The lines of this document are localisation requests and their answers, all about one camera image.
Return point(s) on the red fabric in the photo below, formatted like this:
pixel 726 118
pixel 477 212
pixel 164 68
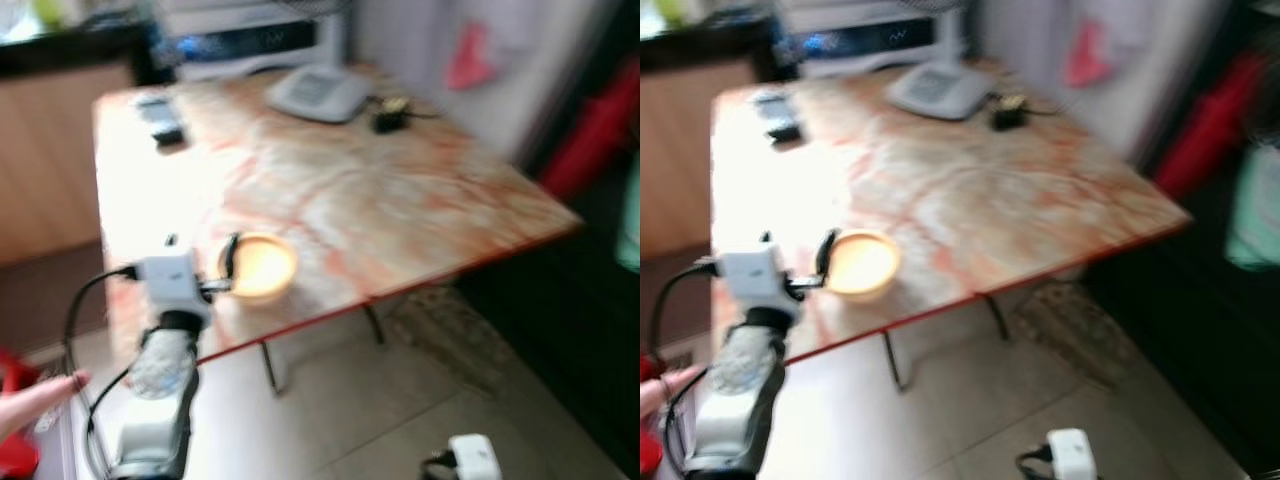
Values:
pixel 1210 130
pixel 590 135

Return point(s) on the wooden cabinet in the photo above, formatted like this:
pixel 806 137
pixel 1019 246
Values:
pixel 50 170
pixel 690 165

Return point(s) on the pink hanging cloth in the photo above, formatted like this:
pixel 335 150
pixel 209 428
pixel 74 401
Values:
pixel 1088 56
pixel 470 58

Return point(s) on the teal cloth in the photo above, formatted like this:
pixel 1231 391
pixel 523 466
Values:
pixel 630 215
pixel 1255 210

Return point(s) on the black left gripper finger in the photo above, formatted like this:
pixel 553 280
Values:
pixel 231 258
pixel 814 289
pixel 827 254
pixel 224 291

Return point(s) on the white and black appliance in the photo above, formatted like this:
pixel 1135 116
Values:
pixel 250 45
pixel 870 42

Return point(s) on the green object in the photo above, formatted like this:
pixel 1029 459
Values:
pixel 50 10
pixel 668 8

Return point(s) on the metal table leg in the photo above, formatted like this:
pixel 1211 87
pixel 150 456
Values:
pixel 271 368
pixel 375 325
pixel 998 318
pixel 896 365

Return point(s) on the orange plastic bowl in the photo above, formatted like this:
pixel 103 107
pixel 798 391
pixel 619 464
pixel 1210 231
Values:
pixel 264 268
pixel 866 266

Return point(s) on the white desk fan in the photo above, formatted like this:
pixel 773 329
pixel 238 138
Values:
pixel 318 95
pixel 938 92

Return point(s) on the person's bare hand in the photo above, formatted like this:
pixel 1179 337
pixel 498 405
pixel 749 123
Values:
pixel 668 390
pixel 35 400

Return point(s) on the black remote control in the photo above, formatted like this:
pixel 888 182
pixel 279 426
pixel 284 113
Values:
pixel 162 120
pixel 780 116

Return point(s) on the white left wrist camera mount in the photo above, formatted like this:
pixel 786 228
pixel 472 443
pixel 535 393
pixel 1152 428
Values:
pixel 752 278
pixel 170 280

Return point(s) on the small black charger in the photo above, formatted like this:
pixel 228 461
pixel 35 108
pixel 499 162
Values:
pixel 389 117
pixel 1009 113

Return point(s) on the red plastic object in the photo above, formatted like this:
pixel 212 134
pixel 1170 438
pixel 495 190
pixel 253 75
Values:
pixel 14 455
pixel 648 450

